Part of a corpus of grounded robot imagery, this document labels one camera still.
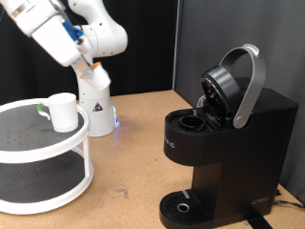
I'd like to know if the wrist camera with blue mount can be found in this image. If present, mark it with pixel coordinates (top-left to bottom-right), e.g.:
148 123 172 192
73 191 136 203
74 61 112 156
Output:
61 18 86 44

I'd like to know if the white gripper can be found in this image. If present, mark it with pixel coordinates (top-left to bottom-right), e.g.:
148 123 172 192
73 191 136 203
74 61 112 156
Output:
31 13 95 80

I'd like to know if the black camera cable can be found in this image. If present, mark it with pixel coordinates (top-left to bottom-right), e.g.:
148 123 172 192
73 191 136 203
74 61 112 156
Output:
51 0 84 44

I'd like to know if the white mug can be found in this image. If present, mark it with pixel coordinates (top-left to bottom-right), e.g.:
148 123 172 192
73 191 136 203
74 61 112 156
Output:
37 92 79 134

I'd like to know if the black tape strip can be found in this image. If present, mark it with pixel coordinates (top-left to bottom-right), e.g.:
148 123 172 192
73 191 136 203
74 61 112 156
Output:
242 216 275 229

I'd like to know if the white two-tier turntable shelf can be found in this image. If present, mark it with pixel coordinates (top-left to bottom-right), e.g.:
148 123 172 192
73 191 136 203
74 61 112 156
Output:
0 97 94 216

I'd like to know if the black Keurig coffee machine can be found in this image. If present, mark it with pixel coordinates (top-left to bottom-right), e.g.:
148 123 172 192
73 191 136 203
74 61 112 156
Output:
158 43 299 229

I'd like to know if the braided power cord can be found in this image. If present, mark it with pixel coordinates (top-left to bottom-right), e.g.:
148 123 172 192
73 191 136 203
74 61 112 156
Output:
274 199 305 211

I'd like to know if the black backdrop curtain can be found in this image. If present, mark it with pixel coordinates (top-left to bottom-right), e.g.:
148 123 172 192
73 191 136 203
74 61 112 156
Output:
0 0 179 106

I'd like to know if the silver coffee machine handle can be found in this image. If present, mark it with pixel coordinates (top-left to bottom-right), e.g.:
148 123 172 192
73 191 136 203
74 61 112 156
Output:
218 43 267 130

